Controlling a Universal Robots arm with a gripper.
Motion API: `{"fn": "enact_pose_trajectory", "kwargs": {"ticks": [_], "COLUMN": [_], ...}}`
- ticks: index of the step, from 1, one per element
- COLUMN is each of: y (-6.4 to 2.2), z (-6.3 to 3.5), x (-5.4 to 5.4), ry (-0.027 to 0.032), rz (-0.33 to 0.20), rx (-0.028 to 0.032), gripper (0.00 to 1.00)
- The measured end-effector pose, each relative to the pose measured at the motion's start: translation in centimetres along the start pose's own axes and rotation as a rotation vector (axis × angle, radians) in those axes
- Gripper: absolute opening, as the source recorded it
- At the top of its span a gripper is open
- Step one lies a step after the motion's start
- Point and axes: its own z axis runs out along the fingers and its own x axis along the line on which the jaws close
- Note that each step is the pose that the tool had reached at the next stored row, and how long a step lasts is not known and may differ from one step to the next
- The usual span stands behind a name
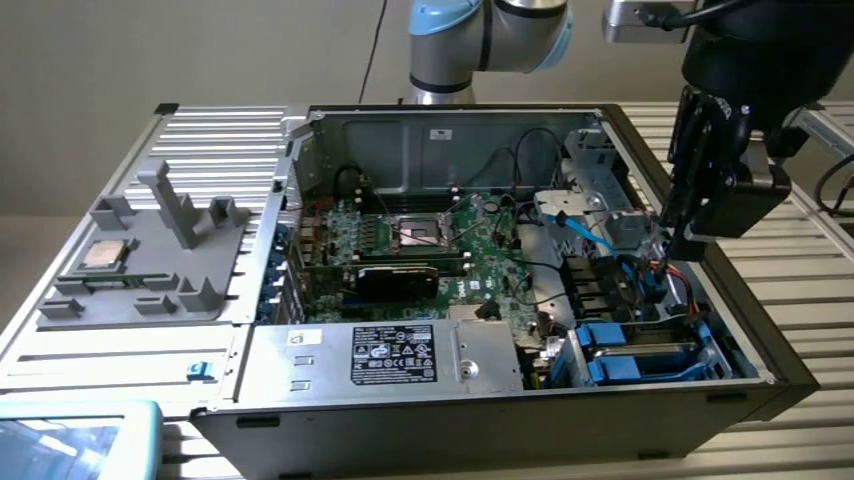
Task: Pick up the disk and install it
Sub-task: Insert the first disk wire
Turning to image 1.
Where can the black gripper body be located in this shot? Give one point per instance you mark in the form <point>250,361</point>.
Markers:
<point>761,50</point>

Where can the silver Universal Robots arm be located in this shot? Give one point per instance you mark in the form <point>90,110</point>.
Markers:
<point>461,45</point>

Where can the blue disk bay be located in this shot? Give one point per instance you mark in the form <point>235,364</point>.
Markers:
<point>641,355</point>

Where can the silver metal drive cage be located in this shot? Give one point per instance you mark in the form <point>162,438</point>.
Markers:
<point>594,200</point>

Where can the green motherboard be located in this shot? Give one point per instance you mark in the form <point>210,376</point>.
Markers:
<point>487,250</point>

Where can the CPU socket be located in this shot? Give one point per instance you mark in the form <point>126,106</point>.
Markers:
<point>422,231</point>

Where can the small silver heatsink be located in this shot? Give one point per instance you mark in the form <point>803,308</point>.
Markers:
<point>470,312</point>

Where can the black graphics card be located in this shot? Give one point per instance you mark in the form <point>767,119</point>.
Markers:
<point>398,285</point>

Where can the silver power supply unit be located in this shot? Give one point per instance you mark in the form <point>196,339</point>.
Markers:
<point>387,360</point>

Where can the black open PC case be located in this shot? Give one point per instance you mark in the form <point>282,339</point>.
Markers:
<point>467,430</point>

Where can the silver ribbed case side panel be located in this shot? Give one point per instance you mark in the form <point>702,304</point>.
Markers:
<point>214,150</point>

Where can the grey parts rack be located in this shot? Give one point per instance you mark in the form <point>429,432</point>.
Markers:
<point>154,260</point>

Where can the blue panel latch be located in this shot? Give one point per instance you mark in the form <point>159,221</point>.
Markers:
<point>199,372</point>

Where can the CPU chip with silver lid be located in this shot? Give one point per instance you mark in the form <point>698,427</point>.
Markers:
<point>107,256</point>

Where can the teal-framed teach pendant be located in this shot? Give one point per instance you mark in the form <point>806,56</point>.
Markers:
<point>74,440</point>

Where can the aluminium frame profile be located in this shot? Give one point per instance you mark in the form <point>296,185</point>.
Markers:
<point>827,125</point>

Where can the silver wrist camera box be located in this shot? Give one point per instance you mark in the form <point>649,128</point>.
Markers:
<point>643,22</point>

